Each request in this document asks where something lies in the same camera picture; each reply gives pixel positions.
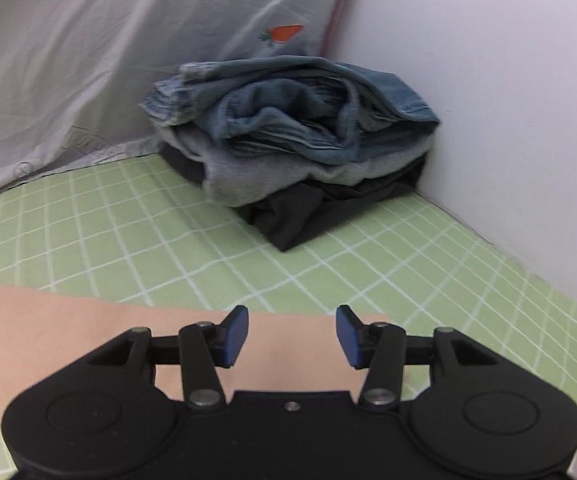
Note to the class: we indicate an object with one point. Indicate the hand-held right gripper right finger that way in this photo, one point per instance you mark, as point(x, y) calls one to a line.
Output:
point(348, 336)

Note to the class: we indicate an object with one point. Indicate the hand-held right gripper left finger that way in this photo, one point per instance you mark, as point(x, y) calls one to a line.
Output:
point(236, 336)

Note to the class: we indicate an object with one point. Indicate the beige long-sleeve shirt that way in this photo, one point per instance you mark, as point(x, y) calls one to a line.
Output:
point(43, 340)

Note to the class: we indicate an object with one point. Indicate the green checked bed sheet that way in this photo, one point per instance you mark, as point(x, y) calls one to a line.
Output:
point(368, 270)

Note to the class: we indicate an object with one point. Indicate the black garment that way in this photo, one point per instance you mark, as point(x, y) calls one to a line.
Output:
point(293, 225)

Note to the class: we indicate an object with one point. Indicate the grey fleece garment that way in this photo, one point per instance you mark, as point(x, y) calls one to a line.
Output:
point(248, 180)

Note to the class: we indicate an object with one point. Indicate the blue jeans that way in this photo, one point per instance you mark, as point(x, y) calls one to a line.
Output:
point(268, 110)

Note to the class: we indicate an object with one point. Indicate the grey printed quilt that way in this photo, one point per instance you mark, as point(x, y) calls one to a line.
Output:
point(93, 60)

